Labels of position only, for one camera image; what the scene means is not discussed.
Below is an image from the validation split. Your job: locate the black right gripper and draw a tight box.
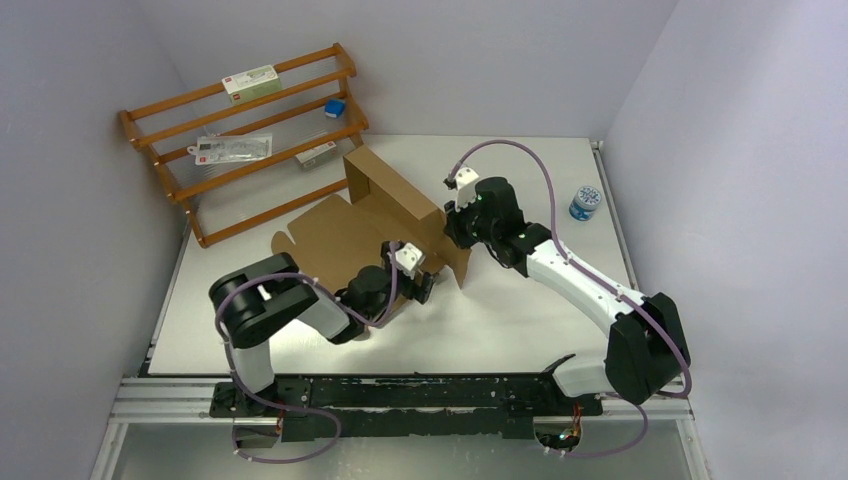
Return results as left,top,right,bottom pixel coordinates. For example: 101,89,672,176
442,192,498,249

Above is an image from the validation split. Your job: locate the brown cardboard box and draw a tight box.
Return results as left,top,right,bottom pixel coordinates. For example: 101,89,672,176
271,146,471,291

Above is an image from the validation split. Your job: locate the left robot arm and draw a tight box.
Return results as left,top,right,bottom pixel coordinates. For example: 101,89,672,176
208,253,437,416

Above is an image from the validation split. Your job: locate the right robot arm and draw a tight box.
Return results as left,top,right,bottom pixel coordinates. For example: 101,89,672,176
445,169,691,414

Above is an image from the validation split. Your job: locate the small white grey box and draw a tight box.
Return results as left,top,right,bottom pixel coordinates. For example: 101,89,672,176
295,141,339,171

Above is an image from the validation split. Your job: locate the white green product box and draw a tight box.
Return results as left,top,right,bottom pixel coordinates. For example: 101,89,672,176
221,65,282,106

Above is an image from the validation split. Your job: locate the blue white lidded jar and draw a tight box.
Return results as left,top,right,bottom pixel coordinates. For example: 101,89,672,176
568,185,603,221

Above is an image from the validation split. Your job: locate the small blue cube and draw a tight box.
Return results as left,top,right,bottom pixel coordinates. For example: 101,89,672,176
324,98,346,118

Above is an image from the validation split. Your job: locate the wooden tiered rack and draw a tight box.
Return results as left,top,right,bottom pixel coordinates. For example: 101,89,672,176
118,43,369,248

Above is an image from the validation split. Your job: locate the clear blister pack card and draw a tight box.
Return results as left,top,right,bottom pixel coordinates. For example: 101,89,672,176
186,133,273,166

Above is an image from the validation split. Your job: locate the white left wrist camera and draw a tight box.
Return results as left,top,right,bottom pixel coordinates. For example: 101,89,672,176
389,242,426,280

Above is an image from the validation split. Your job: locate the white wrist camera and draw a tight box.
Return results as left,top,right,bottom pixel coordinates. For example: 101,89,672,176
444,167,480,197
389,242,426,280

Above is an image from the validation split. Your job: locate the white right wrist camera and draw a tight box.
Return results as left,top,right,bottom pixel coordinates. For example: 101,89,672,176
444,167,480,197

